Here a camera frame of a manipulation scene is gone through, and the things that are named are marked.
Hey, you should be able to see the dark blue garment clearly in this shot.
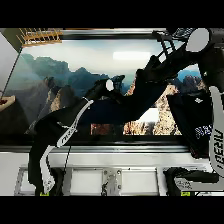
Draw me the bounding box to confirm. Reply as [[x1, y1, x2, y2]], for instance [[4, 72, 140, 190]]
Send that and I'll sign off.
[[87, 79, 168, 127]]

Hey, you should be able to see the brown clothes hanger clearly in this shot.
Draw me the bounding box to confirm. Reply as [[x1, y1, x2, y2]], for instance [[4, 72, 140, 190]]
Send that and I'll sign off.
[[16, 28, 64, 48]]

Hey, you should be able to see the black garment with white print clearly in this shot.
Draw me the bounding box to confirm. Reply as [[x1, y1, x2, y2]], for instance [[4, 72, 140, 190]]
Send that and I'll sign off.
[[165, 91, 215, 160]]

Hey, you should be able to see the black cable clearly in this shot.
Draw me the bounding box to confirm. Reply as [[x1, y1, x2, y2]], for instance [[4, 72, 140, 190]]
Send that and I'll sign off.
[[61, 142, 72, 197]]

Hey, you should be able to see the silver frame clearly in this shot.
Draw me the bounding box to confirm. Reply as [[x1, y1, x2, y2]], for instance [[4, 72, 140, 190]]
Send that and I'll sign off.
[[0, 143, 224, 197]]

